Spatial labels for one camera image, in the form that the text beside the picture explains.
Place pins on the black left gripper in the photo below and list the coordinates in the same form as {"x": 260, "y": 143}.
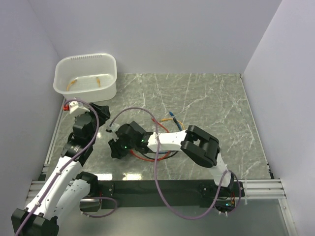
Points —
{"x": 103, "y": 113}

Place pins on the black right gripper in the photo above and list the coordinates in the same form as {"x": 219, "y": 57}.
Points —
{"x": 116, "y": 152}

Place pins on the black network switch box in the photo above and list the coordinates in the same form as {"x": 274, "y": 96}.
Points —
{"x": 141, "y": 134}

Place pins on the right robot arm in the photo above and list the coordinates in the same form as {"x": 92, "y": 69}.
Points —
{"x": 201, "y": 147}

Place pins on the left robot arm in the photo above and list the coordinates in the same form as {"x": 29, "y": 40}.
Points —
{"x": 67, "y": 185}

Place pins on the white plastic tub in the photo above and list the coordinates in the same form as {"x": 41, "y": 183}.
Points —
{"x": 89, "y": 77}

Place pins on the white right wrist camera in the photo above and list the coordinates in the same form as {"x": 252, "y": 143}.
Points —
{"x": 112, "y": 129}

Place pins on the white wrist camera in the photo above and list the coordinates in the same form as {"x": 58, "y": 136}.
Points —
{"x": 75, "y": 108}
{"x": 112, "y": 129}

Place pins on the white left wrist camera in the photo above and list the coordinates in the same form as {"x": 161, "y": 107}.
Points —
{"x": 75, "y": 108}

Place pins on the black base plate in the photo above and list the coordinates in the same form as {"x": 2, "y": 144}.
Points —
{"x": 144, "y": 193}

